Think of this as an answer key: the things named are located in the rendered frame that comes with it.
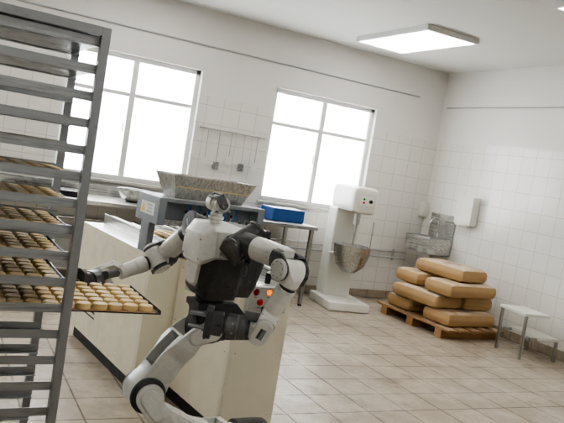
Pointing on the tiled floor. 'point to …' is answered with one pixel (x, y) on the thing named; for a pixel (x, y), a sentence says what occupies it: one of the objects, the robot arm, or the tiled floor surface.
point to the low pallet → (439, 325)
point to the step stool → (526, 329)
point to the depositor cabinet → (129, 342)
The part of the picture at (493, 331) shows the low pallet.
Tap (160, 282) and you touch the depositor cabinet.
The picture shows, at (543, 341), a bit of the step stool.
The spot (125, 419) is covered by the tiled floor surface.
